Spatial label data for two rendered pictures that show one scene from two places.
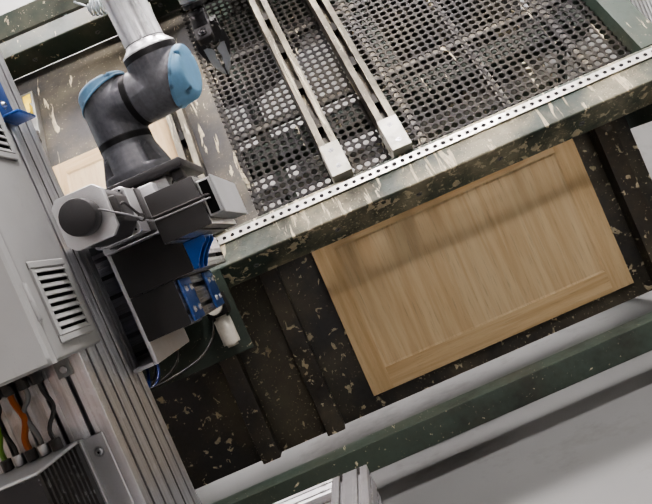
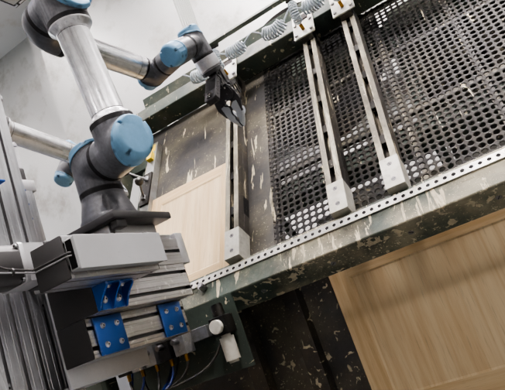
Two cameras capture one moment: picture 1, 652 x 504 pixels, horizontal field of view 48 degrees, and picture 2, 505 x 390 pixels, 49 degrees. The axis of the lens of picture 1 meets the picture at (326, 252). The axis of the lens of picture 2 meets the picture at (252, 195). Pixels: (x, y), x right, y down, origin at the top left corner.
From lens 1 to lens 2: 0.75 m
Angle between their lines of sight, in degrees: 27
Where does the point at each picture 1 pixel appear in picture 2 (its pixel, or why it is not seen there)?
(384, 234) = (396, 266)
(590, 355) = not seen: outside the picture
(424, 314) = (437, 349)
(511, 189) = not seen: outside the picture
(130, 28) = (91, 104)
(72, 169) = (165, 201)
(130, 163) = (90, 213)
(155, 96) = (106, 159)
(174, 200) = (48, 256)
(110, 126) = (82, 183)
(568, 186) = not seen: outside the picture
